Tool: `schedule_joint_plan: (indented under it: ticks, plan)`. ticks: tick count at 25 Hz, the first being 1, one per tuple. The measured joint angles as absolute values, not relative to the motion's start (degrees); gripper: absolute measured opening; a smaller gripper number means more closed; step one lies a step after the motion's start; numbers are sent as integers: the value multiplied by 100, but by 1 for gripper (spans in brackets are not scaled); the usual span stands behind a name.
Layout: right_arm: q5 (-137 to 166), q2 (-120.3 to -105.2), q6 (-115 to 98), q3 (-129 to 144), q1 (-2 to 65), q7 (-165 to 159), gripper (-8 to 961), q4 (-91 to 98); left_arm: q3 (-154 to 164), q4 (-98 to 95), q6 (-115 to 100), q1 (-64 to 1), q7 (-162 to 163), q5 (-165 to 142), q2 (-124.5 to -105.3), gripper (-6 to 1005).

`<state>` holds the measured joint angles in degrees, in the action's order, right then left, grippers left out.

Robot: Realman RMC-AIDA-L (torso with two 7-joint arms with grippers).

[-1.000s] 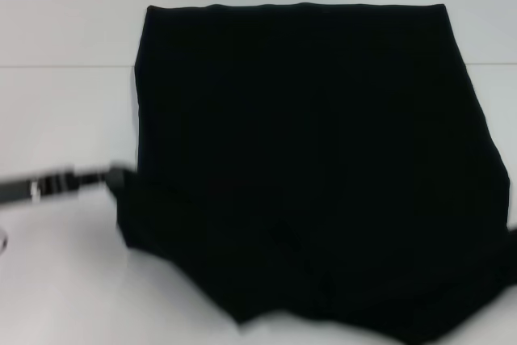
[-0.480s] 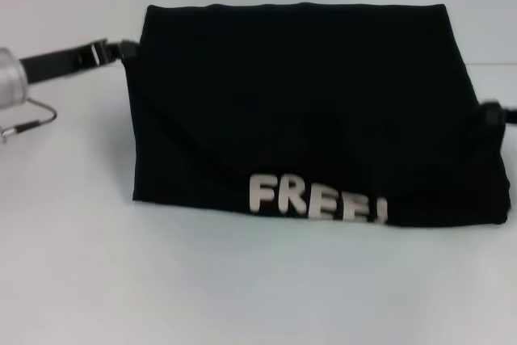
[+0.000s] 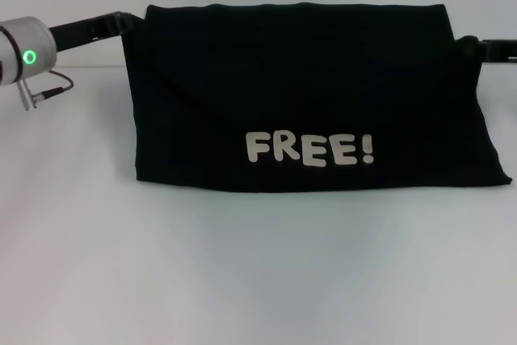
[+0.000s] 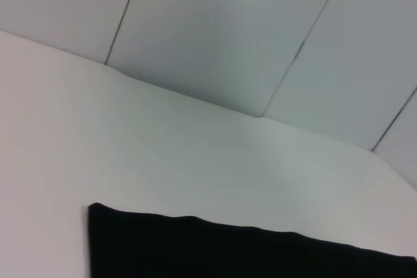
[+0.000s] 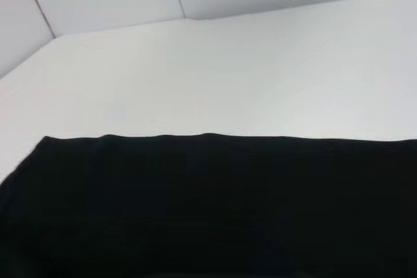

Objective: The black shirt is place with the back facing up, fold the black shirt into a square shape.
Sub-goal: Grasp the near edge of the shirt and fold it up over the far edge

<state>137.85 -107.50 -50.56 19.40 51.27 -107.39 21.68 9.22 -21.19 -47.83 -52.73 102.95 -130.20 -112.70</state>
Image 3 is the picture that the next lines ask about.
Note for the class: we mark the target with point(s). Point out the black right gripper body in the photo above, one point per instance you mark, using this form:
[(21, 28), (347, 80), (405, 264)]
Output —
[(511, 50)]

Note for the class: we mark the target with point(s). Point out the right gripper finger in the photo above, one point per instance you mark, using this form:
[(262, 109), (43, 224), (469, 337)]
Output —
[(472, 47)]

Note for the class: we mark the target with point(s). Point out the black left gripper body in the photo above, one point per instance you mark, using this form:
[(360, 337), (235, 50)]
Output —
[(81, 32)]

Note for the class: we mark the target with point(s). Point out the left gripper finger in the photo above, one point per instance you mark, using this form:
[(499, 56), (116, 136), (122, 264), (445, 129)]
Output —
[(129, 22)]

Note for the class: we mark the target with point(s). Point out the black t-shirt with FREE print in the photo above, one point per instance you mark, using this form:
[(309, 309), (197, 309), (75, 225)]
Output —
[(303, 78)]

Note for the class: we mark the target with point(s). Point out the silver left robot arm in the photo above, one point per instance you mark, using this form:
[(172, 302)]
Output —
[(32, 34)]

